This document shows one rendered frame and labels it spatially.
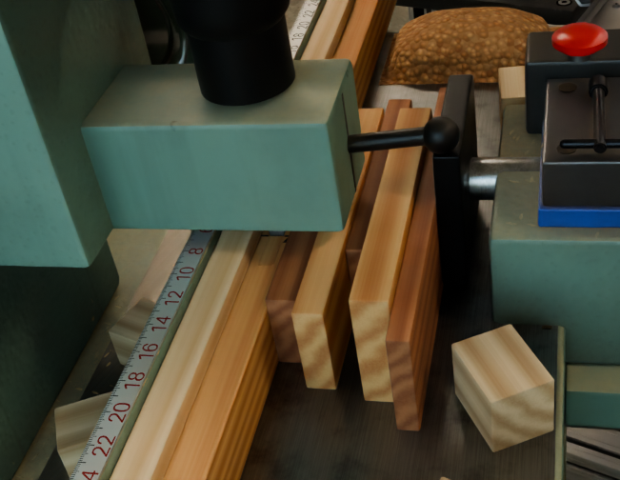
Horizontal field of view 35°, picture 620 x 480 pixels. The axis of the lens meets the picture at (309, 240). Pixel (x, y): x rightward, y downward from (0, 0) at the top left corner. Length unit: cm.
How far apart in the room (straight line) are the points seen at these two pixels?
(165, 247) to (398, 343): 40
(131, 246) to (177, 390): 37
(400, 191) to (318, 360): 10
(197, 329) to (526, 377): 17
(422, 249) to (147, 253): 37
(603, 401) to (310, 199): 20
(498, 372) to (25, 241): 26
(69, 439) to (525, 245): 30
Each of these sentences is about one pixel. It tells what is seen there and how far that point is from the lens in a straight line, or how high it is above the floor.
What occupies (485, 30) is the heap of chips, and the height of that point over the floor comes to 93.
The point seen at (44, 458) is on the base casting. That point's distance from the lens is 69.
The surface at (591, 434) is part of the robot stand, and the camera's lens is 139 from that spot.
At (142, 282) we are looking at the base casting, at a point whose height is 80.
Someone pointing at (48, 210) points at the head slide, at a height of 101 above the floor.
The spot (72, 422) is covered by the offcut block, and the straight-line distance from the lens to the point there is 64.
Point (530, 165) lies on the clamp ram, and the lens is 57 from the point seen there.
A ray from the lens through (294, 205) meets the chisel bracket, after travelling 52.
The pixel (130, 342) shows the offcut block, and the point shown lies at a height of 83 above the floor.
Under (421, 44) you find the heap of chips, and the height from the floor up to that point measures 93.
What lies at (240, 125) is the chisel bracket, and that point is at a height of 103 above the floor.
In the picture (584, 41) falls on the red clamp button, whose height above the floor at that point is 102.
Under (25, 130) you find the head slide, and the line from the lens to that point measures 50.
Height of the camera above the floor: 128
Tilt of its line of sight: 37 degrees down
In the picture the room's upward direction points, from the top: 10 degrees counter-clockwise
